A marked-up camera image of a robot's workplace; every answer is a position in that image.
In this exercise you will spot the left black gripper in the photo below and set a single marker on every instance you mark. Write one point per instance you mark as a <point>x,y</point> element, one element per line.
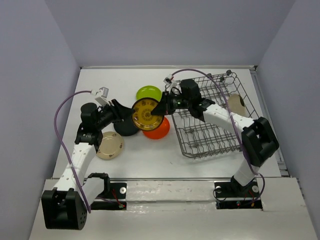
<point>120,112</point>

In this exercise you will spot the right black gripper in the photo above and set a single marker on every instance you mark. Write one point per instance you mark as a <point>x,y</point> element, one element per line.
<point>162,107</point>

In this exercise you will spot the brown yellow patterned plate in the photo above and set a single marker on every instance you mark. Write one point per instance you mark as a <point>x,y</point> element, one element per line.
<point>142,117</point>

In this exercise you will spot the cream plate with black blot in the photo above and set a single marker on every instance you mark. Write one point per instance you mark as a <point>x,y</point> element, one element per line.
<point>237,104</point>

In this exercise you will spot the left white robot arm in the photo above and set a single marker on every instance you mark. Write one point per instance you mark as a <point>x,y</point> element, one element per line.
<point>67,204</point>

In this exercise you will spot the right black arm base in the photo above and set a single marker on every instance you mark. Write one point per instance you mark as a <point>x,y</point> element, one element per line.
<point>227,199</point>

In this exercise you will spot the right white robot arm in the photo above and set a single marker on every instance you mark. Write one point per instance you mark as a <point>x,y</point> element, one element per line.
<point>256,137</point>

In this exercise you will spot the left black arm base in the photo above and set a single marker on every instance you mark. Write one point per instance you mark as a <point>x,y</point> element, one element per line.
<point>114,200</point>

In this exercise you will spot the orange plate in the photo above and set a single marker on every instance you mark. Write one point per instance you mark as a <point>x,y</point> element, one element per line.
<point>160,132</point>

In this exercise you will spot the lime green plate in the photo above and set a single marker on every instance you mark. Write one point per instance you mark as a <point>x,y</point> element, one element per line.
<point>149,91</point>

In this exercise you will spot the cream plate with floral marks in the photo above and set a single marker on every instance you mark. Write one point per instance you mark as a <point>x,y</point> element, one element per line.
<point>111,146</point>

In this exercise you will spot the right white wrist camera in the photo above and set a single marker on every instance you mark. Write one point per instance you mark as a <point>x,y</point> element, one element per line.
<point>170,85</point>

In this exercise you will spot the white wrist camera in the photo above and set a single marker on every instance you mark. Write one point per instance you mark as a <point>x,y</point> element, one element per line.
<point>100,95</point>
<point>170,85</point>

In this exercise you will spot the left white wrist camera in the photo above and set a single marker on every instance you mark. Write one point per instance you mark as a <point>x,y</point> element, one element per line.
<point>100,95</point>

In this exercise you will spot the grey wire dish rack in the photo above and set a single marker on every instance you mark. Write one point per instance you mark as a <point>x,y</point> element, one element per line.
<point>198,139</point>

